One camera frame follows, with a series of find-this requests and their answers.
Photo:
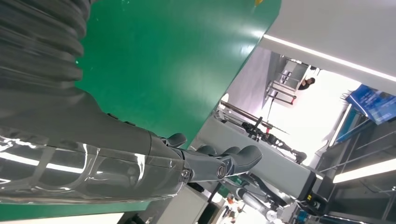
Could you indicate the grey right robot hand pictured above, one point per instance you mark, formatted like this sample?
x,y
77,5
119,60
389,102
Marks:
x,y
92,154

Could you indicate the white desk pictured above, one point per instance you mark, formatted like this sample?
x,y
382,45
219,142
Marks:
x,y
62,220

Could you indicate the grey white machine stand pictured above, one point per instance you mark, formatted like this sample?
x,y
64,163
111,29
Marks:
x,y
278,167

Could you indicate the yellow film-wrapped cardboard box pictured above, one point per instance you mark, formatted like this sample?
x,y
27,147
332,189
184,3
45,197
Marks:
x,y
257,2

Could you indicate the distant person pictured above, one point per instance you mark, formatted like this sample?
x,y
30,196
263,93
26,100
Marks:
x,y
306,84

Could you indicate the blue printed board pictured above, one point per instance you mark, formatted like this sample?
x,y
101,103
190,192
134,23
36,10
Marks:
x,y
374,103

